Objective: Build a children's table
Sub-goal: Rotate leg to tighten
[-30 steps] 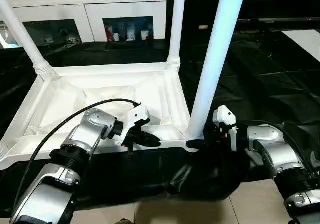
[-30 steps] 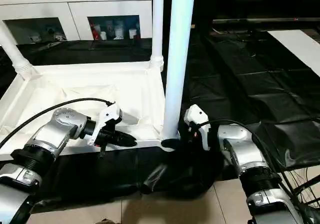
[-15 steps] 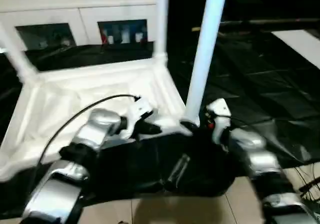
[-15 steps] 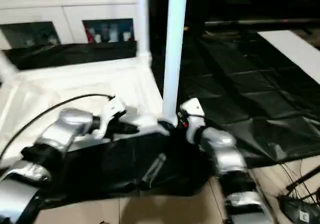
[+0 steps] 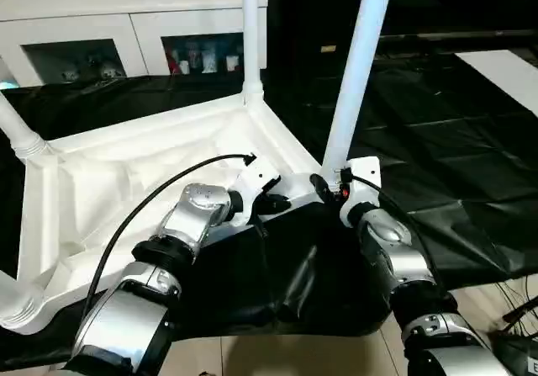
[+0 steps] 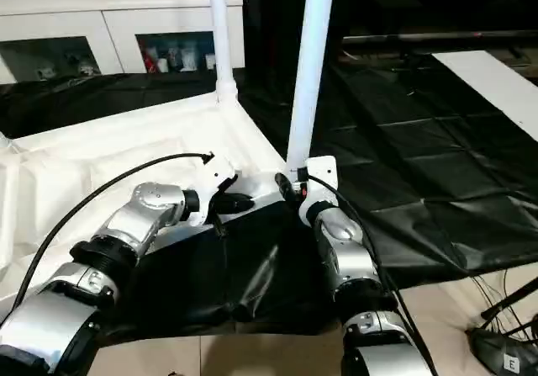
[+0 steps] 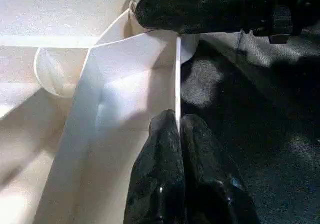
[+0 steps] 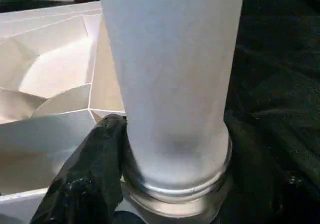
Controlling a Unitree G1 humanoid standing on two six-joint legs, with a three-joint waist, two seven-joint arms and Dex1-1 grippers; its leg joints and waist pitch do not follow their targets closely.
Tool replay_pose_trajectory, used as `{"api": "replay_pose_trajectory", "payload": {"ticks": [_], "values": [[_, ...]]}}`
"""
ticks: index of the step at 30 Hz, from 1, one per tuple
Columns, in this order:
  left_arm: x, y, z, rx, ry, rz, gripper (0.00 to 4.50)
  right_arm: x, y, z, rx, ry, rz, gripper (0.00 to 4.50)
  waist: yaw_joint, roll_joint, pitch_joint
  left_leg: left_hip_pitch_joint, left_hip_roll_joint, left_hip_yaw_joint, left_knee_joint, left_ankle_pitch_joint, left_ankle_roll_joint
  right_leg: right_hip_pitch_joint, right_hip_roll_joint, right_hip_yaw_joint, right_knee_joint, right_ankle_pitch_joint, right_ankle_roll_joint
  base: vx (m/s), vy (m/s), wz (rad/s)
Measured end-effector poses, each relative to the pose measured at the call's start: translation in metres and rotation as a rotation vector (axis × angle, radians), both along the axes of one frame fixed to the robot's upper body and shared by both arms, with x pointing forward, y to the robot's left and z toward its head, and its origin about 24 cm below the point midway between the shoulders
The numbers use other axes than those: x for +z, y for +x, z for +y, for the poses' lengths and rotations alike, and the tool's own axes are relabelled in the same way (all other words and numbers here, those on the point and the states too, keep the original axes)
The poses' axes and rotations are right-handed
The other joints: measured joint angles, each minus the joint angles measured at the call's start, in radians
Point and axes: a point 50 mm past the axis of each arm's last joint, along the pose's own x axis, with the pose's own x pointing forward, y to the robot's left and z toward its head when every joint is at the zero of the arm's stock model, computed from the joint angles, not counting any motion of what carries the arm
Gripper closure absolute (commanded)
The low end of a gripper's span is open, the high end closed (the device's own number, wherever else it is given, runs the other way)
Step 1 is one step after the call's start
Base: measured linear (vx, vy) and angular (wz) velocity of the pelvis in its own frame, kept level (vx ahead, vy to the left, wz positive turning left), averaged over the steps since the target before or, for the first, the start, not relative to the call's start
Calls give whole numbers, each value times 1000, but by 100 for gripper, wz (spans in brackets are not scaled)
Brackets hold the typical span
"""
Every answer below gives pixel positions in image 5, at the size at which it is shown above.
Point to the black work surface mat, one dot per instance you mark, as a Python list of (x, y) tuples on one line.
[(441, 161)]

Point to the white plastic table top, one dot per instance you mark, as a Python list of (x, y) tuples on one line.
[(126, 161)]

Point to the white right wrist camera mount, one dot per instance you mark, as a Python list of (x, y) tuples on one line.
[(363, 174)]

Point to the white glass-door cabinet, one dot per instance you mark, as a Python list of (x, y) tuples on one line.
[(126, 18)]

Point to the white plastic table leg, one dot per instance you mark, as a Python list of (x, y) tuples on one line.
[(17, 128), (17, 300), (357, 77), (252, 35)]

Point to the small yellow label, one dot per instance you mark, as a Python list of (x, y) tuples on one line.
[(328, 49)]

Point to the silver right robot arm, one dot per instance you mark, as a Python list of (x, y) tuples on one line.
[(399, 258)]

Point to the white flat board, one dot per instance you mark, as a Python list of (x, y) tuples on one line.
[(504, 77)]

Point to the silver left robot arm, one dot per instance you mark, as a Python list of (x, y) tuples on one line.
[(193, 216)]

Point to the white square letter label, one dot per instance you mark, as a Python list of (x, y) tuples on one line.
[(533, 365)]

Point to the black metal bar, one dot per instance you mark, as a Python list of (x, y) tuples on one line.
[(462, 34)]

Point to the black tripod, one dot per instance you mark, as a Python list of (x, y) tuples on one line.
[(521, 310)]

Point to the white and turquoise rack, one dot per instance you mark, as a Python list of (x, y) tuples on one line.
[(8, 85)]

